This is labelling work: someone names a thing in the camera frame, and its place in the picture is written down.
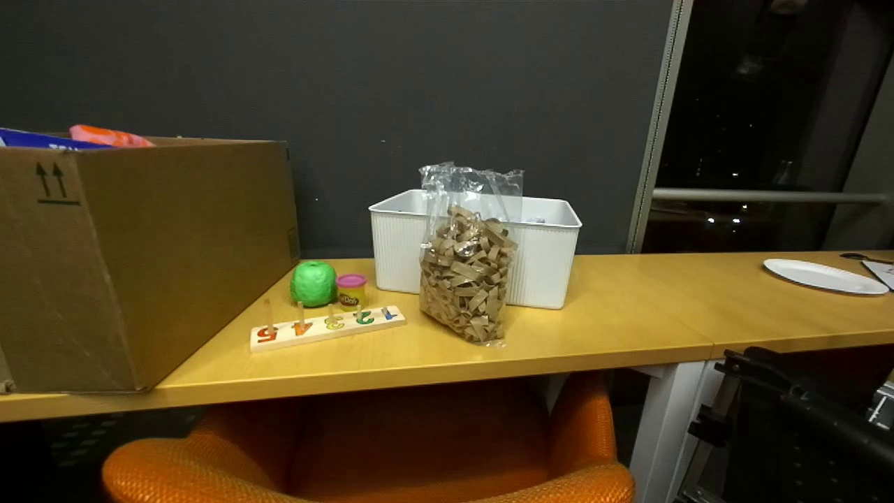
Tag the blue packet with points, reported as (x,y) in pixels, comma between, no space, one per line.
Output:
(37,141)

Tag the grey window frame post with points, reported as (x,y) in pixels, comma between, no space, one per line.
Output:
(661,121)

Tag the grey window rail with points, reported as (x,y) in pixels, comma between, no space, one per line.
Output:
(773,197)

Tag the orange packet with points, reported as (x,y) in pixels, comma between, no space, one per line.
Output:
(107,138)

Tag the green ball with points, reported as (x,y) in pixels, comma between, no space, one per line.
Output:
(315,283)

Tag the white plastic bin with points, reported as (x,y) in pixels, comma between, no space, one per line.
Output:
(548,253)

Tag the wooden number puzzle board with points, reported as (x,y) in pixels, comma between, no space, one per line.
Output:
(326,324)

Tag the clear packet of wooden pieces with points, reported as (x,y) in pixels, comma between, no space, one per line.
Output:
(466,269)

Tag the large cardboard box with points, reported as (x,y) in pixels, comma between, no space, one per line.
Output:
(140,260)

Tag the white table leg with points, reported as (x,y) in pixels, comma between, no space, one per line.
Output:
(667,427)

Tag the small pot with pink lid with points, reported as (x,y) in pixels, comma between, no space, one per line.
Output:
(351,289)

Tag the white plate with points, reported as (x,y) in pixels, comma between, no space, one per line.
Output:
(825,276)

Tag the orange chair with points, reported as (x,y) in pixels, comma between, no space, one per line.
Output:
(392,448)

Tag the black chair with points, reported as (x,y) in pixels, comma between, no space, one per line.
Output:
(800,427)

